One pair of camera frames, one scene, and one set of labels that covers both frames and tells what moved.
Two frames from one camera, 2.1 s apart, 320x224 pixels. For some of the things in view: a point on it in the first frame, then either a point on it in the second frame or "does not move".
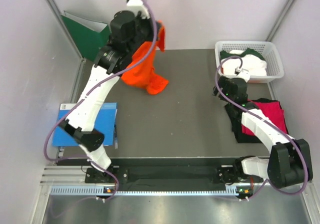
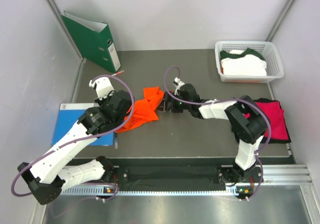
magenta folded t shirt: (273, 110) does not move
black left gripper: (149, 22) -> (101, 102)
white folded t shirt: (254, 65) does not move
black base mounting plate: (170, 177) does not move
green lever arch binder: (88, 36) does not move
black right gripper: (224, 82) -> (163, 107)
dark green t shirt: (249, 51) does not move
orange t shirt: (144, 76) -> (143, 112)
